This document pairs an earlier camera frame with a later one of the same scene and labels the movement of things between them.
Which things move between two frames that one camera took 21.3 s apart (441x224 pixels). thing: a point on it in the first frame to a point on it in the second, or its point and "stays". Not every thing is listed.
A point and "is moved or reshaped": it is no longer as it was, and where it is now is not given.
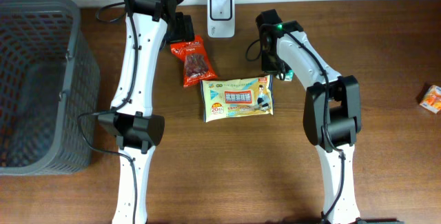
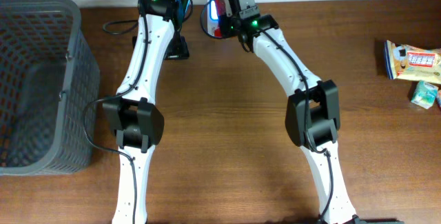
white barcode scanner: x=221 y=14 stays
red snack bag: x=196 y=66 to x=213 y=14
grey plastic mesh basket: x=49 y=74 stays
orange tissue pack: x=432 y=99 is moved or reshaped
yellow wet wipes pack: x=229 y=98 to x=406 y=62
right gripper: x=269 y=67 to x=226 y=23
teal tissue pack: x=289 y=75 is moved or reshaped
